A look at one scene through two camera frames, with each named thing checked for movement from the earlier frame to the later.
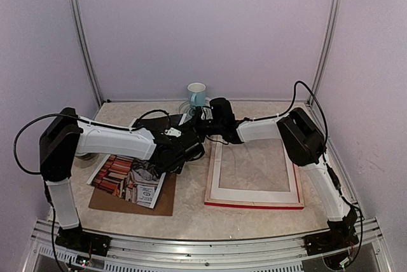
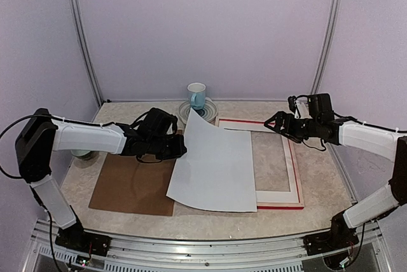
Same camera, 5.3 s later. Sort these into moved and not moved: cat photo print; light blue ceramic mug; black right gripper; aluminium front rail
Moved: black right gripper; cat photo print
Not moved: aluminium front rail; light blue ceramic mug
